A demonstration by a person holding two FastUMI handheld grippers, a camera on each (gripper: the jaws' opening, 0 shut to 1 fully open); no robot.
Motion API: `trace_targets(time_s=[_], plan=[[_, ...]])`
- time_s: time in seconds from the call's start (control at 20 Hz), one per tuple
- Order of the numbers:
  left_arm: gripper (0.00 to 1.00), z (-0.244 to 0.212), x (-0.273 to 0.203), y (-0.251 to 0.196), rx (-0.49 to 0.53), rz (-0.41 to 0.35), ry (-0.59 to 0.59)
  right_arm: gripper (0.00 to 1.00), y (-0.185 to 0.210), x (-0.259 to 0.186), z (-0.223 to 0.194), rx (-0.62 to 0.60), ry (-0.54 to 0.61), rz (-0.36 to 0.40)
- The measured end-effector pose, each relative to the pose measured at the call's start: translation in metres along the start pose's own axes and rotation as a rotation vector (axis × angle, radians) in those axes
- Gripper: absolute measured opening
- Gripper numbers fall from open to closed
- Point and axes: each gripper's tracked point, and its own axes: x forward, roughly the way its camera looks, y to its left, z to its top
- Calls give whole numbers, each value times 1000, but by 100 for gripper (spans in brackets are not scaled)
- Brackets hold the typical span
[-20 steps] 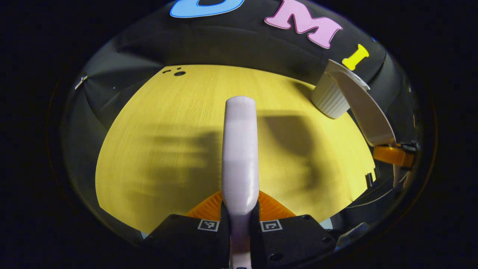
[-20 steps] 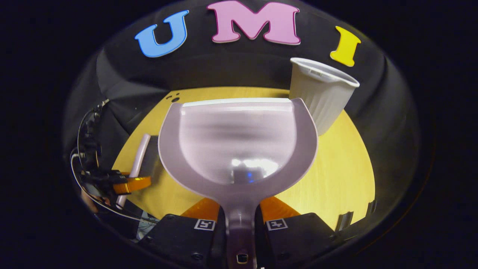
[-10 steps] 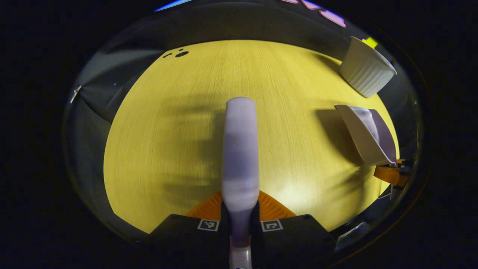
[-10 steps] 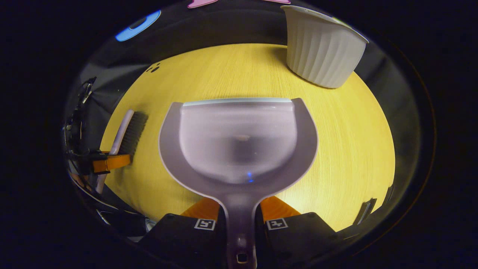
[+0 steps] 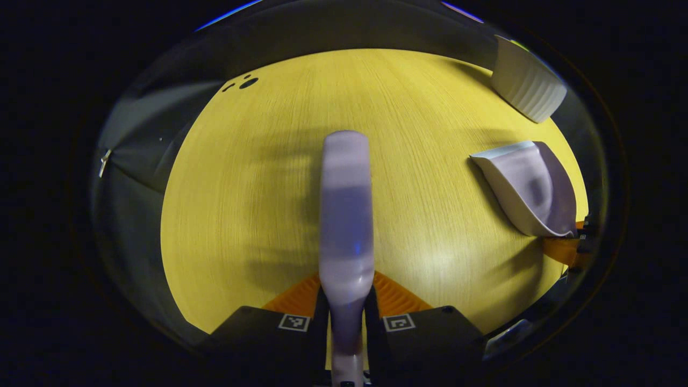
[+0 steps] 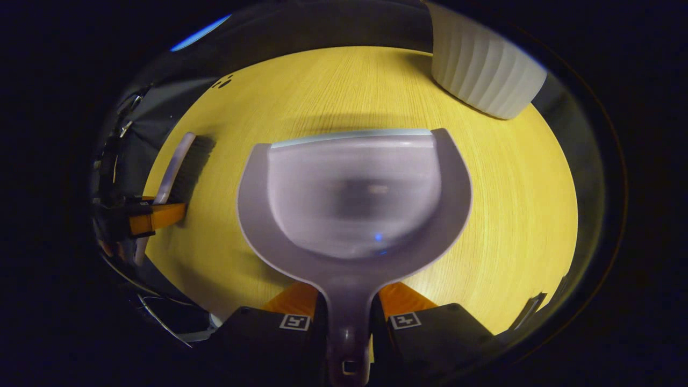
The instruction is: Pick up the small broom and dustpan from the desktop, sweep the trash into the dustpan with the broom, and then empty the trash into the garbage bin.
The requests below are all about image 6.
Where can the pink dustpan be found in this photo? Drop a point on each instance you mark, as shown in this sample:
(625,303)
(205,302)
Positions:
(355,199)

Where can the white ribbed garbage bin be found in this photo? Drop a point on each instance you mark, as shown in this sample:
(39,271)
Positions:
(484,70)

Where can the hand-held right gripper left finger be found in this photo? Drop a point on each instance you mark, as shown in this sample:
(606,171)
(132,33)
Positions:
(321,344)

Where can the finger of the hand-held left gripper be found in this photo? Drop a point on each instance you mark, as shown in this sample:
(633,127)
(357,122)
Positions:
(158,217)

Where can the small pink broom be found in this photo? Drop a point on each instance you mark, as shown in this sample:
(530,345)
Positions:
(174,166)

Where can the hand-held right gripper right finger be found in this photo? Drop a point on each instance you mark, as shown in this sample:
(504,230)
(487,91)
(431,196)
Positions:
(378,344)

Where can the yellow wooden desktop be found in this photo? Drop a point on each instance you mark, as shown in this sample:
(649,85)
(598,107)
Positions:
(516,215)

